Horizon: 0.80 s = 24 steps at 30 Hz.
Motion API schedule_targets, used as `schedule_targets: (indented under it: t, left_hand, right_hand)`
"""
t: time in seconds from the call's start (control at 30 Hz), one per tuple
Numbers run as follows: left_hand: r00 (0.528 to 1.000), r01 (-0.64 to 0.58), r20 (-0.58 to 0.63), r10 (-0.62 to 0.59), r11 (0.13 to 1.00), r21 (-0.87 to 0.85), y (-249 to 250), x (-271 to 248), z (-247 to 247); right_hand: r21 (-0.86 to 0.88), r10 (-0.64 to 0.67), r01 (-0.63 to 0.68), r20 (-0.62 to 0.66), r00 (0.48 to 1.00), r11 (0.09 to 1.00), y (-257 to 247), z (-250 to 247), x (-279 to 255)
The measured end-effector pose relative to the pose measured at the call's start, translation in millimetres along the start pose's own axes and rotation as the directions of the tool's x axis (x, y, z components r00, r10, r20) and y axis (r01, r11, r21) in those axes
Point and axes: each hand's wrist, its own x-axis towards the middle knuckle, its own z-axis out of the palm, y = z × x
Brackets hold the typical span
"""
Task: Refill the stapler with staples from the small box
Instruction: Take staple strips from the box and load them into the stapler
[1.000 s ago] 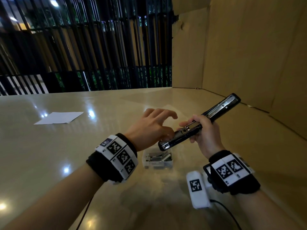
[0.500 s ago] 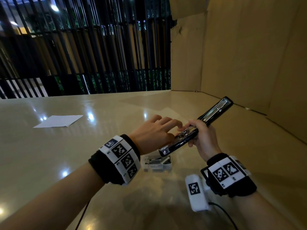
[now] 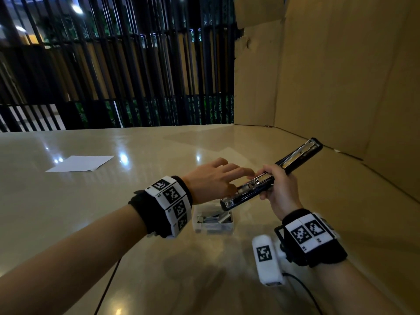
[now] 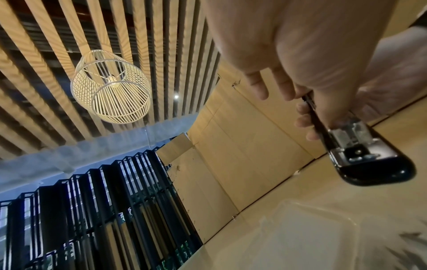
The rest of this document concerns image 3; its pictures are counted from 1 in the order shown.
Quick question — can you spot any person's left hand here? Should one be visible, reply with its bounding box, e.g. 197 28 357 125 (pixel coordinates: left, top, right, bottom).
181 157 256 206

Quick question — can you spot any person's right hand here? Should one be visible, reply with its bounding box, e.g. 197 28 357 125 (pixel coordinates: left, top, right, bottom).
248 164 304 222

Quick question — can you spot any pile of staples strips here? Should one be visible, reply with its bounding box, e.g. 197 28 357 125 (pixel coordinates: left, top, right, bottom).
196 210 233 224

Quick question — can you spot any black stapler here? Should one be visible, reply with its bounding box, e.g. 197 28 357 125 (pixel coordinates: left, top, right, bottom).
220 137 324 212

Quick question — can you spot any person's left forearm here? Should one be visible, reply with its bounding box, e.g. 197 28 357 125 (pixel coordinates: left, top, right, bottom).
0 203 148 315

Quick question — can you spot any person's right forearm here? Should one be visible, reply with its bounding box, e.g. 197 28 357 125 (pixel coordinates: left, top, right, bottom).
313 259 404 315

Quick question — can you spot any clear plastic box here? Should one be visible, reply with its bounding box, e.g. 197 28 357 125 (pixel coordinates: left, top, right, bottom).
192 200 234 234

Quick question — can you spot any black left wristband with markers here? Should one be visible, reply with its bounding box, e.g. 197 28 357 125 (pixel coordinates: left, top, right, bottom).
128 175 193 239

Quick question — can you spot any black wristband with markers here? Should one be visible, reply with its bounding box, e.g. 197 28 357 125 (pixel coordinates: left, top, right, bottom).
274 208 348 268
128 175 193 239

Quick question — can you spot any black right wristband with markers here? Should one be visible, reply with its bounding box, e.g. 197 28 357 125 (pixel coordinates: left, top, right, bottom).
274 208 348 268

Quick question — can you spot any white paper sheet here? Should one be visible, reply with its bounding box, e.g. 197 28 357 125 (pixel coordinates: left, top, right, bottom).
45 155 115 173

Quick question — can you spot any large brown cardboard panel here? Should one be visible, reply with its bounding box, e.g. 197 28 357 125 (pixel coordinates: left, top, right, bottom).
233 0 420 204

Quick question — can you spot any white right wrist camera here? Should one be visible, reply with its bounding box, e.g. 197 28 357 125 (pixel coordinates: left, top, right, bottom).
252 234 285 287

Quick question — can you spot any black right camera cable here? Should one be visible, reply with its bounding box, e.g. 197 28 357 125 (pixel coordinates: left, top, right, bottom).
283 272 324 315

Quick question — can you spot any black camera cable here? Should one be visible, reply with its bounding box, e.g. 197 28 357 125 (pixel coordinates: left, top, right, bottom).
94 257 123 315
283 272 324 315

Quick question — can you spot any black left camera cable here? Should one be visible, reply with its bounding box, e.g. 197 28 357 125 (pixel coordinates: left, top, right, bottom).
94 257 123 315

